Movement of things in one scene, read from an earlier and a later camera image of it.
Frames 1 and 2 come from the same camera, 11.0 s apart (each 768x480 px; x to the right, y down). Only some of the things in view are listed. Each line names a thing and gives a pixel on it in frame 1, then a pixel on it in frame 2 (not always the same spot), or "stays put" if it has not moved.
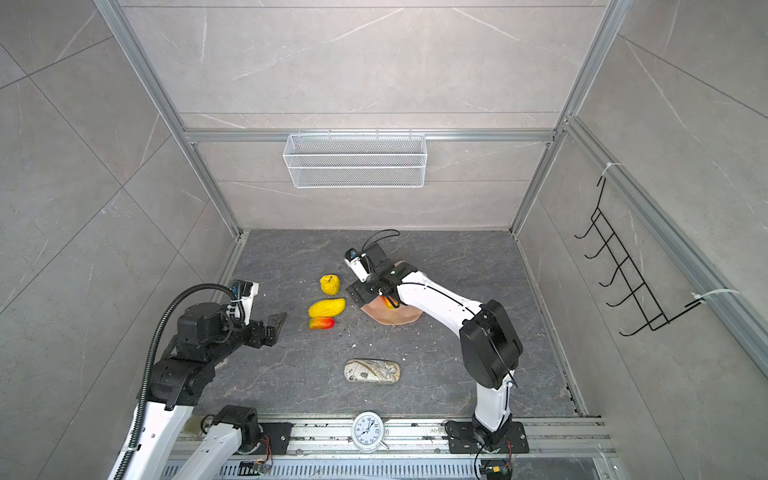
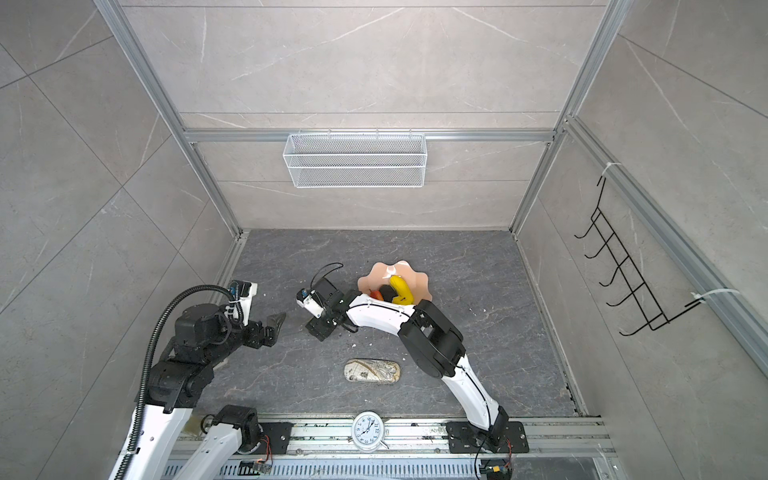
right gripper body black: x=366 y=291 -> x=323 y=326
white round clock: x=367 y=431 stays put
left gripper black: x=257 y=338 stays put
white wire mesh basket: x=356 y=161 stays put
